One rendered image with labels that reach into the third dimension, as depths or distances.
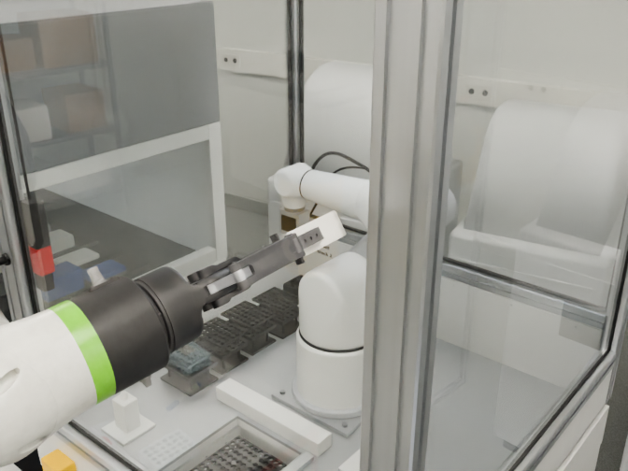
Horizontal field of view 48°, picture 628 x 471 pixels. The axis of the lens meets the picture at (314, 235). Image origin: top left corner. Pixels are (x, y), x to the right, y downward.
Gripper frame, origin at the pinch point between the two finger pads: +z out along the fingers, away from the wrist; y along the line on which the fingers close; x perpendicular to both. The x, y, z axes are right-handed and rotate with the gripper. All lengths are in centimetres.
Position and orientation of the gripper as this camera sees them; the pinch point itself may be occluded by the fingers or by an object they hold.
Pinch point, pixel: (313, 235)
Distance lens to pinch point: 75.3
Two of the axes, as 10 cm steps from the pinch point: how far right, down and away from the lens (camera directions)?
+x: 4.2, 9.0, 0.4
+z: 7.5, -3.8, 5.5
